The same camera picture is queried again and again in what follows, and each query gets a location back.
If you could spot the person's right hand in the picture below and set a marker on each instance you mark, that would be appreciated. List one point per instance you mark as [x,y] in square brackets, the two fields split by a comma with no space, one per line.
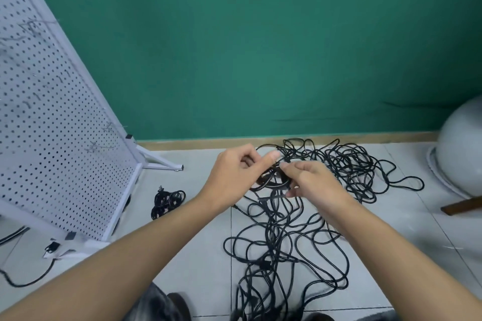
[320,191]

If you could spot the person's left hand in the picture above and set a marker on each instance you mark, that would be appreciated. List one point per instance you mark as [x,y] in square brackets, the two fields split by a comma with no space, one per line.
[229,177]

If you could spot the person's left thumb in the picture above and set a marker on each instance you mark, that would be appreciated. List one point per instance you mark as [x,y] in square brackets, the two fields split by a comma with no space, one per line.
[265,164]

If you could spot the person's right thumb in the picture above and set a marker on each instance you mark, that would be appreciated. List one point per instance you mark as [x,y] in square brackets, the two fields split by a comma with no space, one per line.
[295,191]

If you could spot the person's right forearm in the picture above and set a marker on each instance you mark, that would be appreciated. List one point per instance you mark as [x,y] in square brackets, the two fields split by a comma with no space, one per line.
[406,264]

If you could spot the person's left forearm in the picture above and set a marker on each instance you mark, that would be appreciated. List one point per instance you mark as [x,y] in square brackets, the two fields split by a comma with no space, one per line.
[113,264]

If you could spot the green backdrop cloth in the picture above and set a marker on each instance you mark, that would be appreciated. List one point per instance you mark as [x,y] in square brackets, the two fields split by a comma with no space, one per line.
[244,42]

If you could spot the metal pegboard hook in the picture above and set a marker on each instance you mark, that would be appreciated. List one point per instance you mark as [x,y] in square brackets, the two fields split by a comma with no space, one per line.
[35,26]
[107,132]

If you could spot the person's dark shoe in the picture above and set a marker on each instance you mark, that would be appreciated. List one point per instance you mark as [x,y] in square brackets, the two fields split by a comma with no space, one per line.
[180,307]

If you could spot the brown wooden bar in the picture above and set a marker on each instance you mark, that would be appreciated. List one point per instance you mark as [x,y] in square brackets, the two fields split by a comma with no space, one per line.
[463,205]

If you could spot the white round dome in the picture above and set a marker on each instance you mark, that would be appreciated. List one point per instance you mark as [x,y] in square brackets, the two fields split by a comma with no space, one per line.
[463,147]

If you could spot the person's grey trouser leg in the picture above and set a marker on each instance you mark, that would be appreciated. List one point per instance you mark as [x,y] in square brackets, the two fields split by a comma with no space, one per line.
[154,304]

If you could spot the white pegboard stand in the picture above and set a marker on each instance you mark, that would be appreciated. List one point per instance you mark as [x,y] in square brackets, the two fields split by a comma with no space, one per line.
[56,125]

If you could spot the black clip on stand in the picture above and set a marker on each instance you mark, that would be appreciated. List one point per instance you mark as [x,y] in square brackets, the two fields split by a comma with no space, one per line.
[52,246]

